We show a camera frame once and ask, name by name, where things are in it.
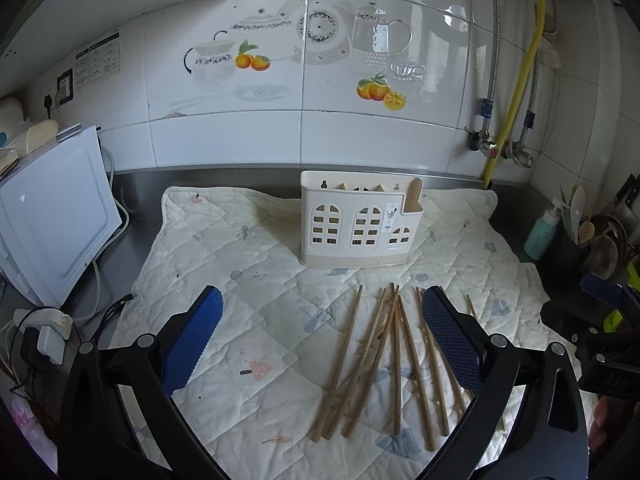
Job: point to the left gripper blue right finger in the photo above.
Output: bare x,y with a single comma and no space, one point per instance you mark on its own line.
457,336

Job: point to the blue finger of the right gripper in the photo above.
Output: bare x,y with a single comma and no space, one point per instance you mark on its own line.
601,290

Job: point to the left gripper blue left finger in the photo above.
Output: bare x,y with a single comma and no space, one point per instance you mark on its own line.
186,335

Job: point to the person right hand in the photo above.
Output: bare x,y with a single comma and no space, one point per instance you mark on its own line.
597,430

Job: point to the green plastic basket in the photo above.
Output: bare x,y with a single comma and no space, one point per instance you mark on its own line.
625,316

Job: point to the black utensil pot with spoons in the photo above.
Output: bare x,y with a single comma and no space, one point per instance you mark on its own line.
601,241

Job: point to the teal soap bottle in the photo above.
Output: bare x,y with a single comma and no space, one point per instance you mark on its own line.
543,231

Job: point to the white quilted mat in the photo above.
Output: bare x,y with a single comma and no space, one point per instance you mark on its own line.
255,395

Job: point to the white power strip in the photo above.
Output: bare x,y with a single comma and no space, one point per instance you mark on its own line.
53,326

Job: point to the cream plastic utensil holder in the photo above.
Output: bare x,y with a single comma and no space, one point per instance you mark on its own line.
357,219

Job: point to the white microwave oven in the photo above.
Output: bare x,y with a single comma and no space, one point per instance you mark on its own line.
57,212

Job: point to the red handle water valve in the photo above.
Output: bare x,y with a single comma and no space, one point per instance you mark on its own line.
480,141

